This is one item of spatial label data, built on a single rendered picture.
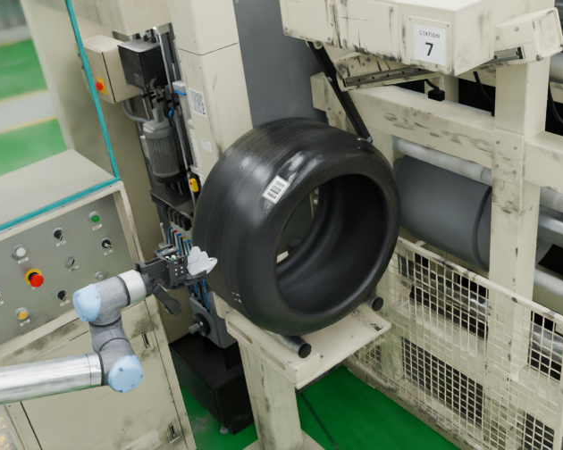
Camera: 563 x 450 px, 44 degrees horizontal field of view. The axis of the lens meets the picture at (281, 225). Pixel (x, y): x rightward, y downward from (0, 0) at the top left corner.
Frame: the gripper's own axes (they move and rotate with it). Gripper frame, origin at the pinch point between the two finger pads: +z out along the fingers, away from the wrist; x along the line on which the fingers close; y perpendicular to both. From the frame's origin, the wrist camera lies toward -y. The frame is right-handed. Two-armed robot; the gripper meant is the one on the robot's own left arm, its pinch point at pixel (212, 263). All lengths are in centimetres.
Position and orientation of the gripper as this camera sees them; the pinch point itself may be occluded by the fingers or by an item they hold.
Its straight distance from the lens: 177.1
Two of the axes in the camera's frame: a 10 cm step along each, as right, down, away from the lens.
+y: -0.3, -8.9, -4.5
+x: -6.1, -3.4, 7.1
